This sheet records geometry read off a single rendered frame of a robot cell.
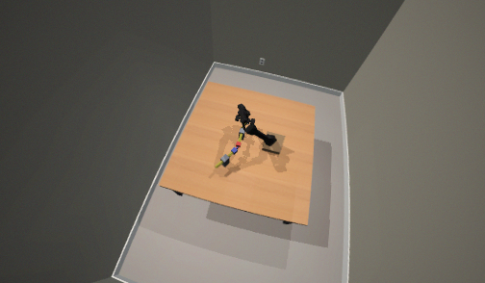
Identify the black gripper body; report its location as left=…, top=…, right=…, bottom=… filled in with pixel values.
left=235, top=115, right=255, bottom=123

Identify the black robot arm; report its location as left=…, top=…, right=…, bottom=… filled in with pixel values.
left=238, top=104, right=277, bottom=146

